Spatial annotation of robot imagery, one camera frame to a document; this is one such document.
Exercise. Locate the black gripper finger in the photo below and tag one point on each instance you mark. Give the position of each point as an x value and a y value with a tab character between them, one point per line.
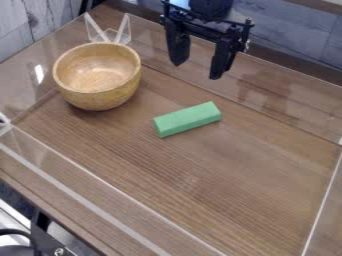
223	57
177	42

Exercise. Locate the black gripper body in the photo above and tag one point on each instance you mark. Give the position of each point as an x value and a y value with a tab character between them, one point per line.
208	19

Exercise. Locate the green rectangular stick block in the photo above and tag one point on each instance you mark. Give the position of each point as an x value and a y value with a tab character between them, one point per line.
185	119

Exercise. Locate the wooden bowl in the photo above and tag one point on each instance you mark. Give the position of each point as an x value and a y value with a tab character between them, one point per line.
97	75

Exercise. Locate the clear acrylic tray walls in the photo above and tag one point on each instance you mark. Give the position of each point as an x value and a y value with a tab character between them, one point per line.
247	186

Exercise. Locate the black table leg bracket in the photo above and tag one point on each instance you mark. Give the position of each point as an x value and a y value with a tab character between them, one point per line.
48	245

